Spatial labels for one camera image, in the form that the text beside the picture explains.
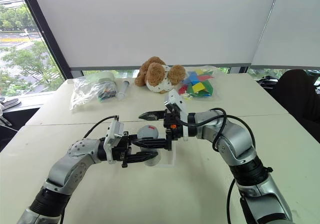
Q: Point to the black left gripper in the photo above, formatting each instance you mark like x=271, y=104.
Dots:
x=120, y=150

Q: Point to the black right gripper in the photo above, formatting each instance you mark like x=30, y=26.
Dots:
x=172, y=120

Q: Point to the grey jar lid red mark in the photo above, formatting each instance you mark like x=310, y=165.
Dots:
x=148, y=132

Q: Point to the translucent plastic jar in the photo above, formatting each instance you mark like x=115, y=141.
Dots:
x=153, y=161

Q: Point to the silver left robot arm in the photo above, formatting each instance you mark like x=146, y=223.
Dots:
x=62, y=169

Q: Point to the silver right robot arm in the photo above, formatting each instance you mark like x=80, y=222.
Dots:
x=232, y=144

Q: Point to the clear plastic box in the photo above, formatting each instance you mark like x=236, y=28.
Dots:
x=170, y=159

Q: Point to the brown and white plush dog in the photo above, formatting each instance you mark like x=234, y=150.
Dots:
x=157, y=76

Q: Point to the yellow block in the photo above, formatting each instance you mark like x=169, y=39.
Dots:
x=197, y=87

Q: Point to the blue block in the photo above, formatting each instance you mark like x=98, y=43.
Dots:
x=192, y=77

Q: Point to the clear bag of colourful blocks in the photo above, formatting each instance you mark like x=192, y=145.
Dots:
x=200, y=84

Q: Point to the green block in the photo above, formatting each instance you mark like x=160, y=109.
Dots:
x=207, y=87

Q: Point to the white tape roll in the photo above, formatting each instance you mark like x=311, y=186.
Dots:
x=106, y=77

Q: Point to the clear bag of small items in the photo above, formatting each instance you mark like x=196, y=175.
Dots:
x=92, y=91

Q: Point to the red block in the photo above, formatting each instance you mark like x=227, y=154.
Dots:
x=205, y=77

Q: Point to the large white roller blind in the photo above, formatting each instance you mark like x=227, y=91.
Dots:
x=155, y=24

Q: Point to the dark clutter behind table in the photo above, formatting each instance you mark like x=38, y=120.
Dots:
x=267, y=79

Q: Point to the grey object on sill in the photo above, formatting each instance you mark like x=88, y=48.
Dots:
x=10, y=103

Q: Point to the black office chair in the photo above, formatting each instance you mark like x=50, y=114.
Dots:
x=297, y=101

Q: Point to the narrow white roller blind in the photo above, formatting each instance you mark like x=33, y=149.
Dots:
x=292, y=26

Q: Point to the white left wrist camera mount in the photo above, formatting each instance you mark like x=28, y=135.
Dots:
x=115, y=134

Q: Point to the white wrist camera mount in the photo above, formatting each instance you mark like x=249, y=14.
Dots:
x=115, y=134
x=175, y=97

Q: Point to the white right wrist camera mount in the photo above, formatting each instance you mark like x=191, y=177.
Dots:
x=175, y=97

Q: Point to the black window frame post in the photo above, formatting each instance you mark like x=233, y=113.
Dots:
x=47, y=31

